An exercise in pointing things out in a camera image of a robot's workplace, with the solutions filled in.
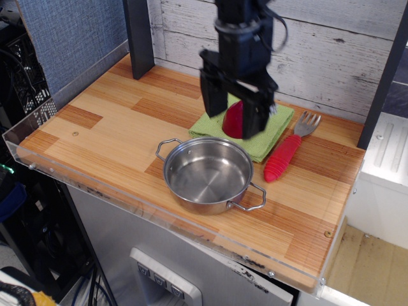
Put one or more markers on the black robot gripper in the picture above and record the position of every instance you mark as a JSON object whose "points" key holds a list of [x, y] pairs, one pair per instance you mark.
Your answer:
{"points": [[240, 64]]}

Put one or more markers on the stainless steel pot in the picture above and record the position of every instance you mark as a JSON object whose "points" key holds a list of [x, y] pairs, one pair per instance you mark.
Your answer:
{"points": [[208, 175]]}

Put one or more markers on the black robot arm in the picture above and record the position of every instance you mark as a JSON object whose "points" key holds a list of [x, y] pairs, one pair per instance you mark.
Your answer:
{"points": [[245, 31]]}

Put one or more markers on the green folded towel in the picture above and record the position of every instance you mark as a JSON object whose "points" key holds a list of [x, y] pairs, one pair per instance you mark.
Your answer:
{"points": [[259, 145]]}

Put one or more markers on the red plastic strawberry toy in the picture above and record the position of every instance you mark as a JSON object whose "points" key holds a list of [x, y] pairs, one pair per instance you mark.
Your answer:
{"points": [[232, 124]]}

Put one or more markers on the clear acrylic table guard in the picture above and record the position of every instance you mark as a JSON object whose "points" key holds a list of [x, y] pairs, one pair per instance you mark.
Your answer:
{"points": [[104, 142]]}

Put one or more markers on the blue fabric panel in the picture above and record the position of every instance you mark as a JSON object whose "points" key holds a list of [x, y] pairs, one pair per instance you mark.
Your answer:
{"points": [[75, 41]]}

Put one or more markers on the white plastic block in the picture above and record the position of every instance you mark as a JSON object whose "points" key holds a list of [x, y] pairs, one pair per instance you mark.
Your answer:
{"points": [[378, 202]]}

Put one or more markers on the silver toy fridge cabinet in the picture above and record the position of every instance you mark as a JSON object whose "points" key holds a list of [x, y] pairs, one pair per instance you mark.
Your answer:
{"points": [[146, 264]]}

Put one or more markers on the black plastic crate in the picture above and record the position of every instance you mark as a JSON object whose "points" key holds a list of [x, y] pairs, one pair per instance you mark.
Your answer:
{"points": [[27, 77]]}

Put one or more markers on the yellow object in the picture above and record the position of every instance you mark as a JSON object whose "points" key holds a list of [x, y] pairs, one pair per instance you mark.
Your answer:
{"points": [[41, 299]]}

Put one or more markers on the fork with red handle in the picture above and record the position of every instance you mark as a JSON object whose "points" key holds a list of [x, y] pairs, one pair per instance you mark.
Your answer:
{"points": [[281, 157]]}

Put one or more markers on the dark grey left post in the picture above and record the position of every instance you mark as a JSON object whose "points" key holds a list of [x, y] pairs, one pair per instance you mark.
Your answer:
{"points": [[139, 36]]}

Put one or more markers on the dark grey post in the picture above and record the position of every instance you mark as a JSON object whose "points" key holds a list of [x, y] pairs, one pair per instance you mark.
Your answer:
{"points": [[139, 36], [387, 77]]}

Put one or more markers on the dark grey right post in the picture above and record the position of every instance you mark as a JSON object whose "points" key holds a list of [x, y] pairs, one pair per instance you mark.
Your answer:
{"points": [[387, 77]]}

